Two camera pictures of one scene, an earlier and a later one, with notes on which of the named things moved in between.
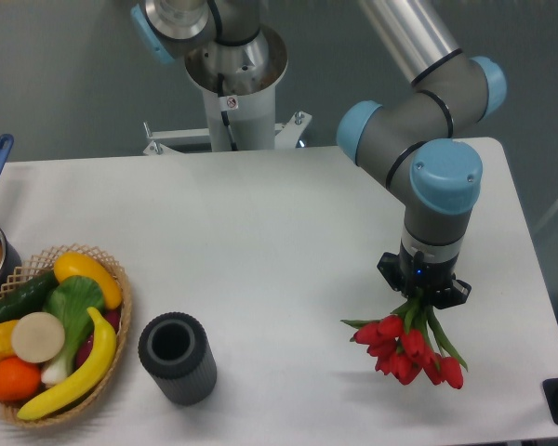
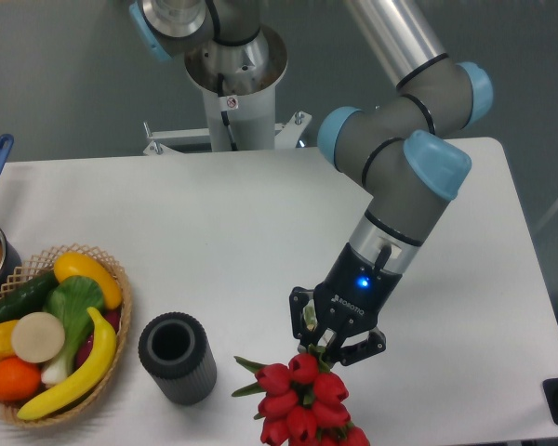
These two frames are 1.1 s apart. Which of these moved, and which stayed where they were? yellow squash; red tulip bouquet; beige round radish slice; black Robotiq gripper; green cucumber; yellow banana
Moved: black Robotiq gripper; red tulip bouquet
Stayed: beige round radish slice; green cucumber; yellow squash; yellow banana
